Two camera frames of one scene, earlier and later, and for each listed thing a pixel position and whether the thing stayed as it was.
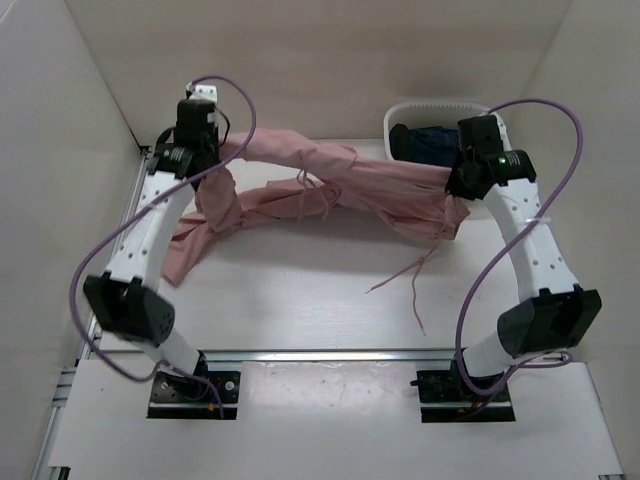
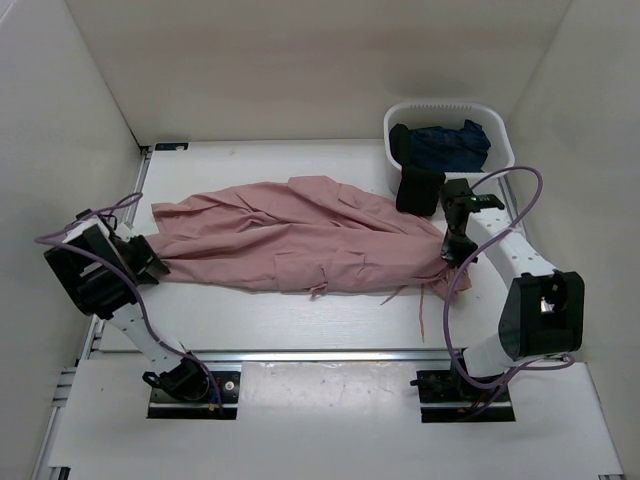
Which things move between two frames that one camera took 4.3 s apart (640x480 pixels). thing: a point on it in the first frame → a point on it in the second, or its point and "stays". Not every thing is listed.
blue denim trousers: [435, 145] stays
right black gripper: [455, 188] → [453, 256]
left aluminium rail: [118, 248] stays
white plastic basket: [440, 115] stays
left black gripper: [214, 142] → [145, 253]
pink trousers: [262, 173] → [304, 234]
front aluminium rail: [330, 356] stays
